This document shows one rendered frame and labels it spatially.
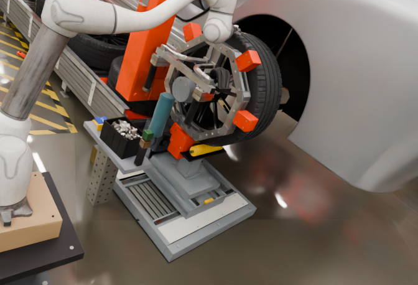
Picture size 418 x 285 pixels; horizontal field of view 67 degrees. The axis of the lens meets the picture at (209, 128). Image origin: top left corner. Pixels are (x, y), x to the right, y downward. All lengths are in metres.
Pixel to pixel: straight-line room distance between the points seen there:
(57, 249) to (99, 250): 0.43
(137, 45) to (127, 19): 0.79
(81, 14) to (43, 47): 0.25
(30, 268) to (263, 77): 1.26
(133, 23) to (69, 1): 0.21
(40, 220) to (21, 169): 0.23
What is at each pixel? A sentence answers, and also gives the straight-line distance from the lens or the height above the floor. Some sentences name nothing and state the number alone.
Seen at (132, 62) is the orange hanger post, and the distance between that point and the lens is 2.00.
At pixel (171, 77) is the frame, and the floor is 0.79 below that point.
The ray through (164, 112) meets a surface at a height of 0.65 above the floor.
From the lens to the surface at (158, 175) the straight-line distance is 2.10.
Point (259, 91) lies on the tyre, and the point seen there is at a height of 1.00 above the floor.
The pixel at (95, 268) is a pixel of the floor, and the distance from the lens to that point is 1.78.
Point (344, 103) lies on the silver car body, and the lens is 1.77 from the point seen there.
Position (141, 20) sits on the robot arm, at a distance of 1.20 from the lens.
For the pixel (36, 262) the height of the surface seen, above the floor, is 0.30.
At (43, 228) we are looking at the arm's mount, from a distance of 1.40.
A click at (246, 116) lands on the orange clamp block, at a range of 1.55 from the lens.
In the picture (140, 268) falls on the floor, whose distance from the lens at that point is 1.83.
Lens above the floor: 1.45
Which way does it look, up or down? 26 degrees down
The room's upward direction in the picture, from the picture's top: 24 degrees clockwise
